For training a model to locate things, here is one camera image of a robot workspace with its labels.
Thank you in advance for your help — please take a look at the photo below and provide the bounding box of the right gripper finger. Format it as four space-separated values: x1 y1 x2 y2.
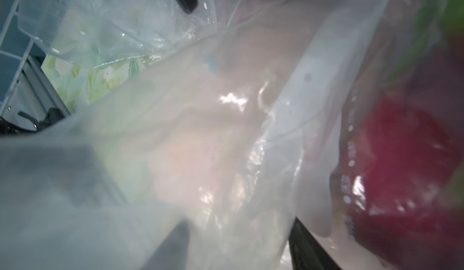
288 218 341 270

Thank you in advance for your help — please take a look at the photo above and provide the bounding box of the clear zip-top bag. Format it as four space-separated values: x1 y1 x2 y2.
18 0 218 68
0 0 464 270

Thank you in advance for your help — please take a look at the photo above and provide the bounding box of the aluminium mounting rail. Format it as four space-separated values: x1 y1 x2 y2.
1 56 71 134

